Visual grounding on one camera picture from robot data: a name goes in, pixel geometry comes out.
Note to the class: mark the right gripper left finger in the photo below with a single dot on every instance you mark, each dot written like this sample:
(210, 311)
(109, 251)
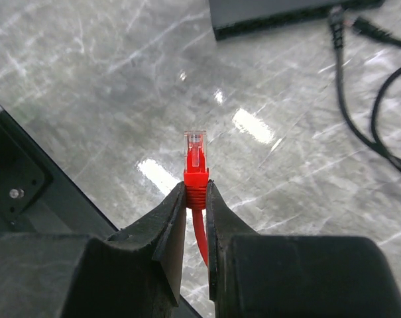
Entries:
(136, 272)

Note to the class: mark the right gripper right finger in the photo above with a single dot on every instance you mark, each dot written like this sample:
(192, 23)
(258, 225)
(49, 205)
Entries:
(254, 275)

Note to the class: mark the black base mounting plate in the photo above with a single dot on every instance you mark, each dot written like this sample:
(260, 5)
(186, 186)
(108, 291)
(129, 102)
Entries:
(36, 195)

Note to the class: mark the black box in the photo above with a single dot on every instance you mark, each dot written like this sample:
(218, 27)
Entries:
(236, 17)

